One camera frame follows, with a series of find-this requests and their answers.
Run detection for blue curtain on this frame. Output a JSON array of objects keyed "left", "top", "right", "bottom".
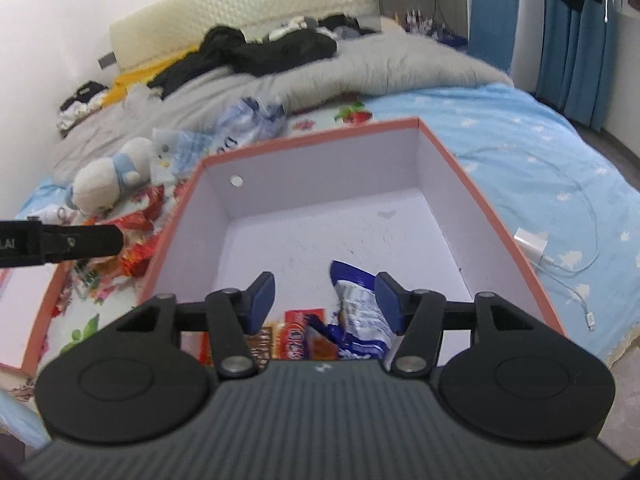
[{"left": 534, "top": 0, "right": 624, "bottom": 134}]

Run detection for pile of red snack packets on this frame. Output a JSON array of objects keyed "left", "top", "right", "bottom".
[{"left": 59, "top": 180, "right": 192, "bottom": 307}]

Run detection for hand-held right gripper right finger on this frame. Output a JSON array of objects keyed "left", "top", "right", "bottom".
[{"left": 374, "top": 271, "right": 538, "bottom": 378}]

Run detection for white blue plush toy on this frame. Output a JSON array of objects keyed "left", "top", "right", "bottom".
[{"left": 69, "top": 137, "right": 154, "bottom": 212}]

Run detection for yellow cloth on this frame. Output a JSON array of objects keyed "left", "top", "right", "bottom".
[{"left": 99, "top": 46, "right": 202, "bottom": 109}]

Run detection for blue white plastic bag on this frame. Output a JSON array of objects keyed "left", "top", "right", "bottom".
[{"left": 151, "top": 97, "right": 289, "bottom": 162}]

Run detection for black white clothes pile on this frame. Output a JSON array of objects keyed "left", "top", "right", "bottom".
[{"left": 56, "top": 80, "right": 109, "bottom": 134}]

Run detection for brown snack packet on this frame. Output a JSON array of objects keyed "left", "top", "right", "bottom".
[{"left": 247, "top": 325, "right": 289, "bottom": 362}]

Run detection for grey duvet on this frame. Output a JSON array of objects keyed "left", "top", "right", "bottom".
[{"left": 52, "top": 26, "right": 516, "bottom": 187}]

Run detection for white black garment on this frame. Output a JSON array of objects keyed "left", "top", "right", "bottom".
[{"left": 264, "top": 14, "right": 377, "bottom": 42}]

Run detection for pink box lid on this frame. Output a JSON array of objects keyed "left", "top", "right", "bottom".
[{"left": 0, "top": 259, "right": 74, "bottom": 378}]

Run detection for red chocolate bar packet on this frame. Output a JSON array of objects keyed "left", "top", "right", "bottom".
[{"left": 283, "top": 308, "right": 327, "bottom": 361}]

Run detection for white charger cable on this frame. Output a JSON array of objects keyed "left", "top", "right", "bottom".
[{"left": 459, "top": 144, "right": 602, "bottom": 332}]

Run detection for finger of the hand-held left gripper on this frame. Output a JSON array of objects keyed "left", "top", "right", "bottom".
[{"left": 42, "top": 224, "right": 125, "bottom": 264}]

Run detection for pink cardboard box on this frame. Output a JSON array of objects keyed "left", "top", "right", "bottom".
[{"left": 135, "top": 116, "right": 568, "bottom": 367}]

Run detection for cream padded headboard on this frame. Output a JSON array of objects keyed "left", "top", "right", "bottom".
[{"left": 109, "top": 0, "right": 379, "bottom": 77}]

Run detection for small orange snack packet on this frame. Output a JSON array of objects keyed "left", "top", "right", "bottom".
[{"left": 307, "top": 327, "right": 342, "bottom": 361}]

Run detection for bottles on desk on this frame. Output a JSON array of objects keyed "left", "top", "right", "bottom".
[{"left": 394, "top": 7, "right": 469, "bottom": 47}]

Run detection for white charger plug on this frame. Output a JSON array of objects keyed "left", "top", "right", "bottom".
[{"left": 514, "top": 227, "right": 549, "bottom": 264}]

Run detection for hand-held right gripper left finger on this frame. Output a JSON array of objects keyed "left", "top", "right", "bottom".
[{"left": 116, "top": 271, "right": 277, "bottom": 378}]

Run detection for blue white snack packet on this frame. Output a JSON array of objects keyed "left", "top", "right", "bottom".
[{"left": 327, "top": 259, "right": 402, "bottom": 362}]

